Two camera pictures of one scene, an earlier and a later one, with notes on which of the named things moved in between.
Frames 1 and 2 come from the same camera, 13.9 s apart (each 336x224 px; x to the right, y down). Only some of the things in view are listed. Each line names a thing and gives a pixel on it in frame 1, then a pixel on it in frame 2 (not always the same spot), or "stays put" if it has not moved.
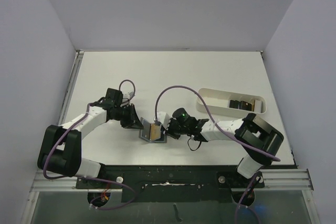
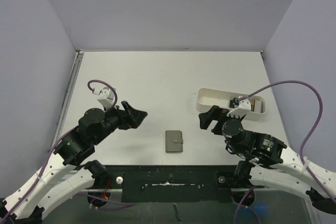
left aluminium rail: x=77 y=61 stays put
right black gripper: x=171 y=127 → x=217 y=118
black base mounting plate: x=171 y=183 stays put
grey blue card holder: x=144 y=132 → x=174 y=141
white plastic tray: x=230 y=102 stays put
